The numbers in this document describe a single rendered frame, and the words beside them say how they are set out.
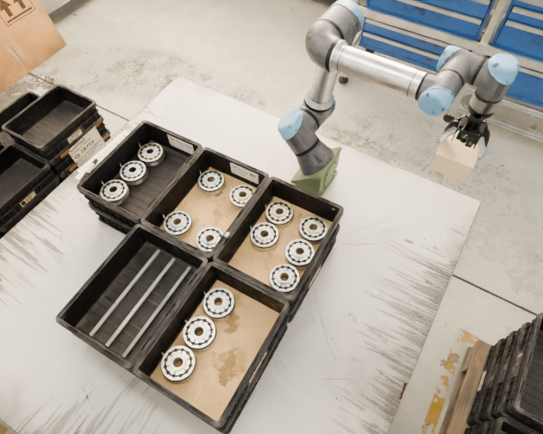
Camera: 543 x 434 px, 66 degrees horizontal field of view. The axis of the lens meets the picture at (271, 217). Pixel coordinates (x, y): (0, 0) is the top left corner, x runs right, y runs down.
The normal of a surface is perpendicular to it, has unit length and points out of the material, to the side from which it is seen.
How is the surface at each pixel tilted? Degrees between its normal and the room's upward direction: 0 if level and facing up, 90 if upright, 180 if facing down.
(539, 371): 0
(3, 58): 72
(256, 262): 0
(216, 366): 0
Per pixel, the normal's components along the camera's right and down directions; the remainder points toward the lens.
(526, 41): -0.51, 0.73
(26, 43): 0.80, 0.25
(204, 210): -0.01, -0.54
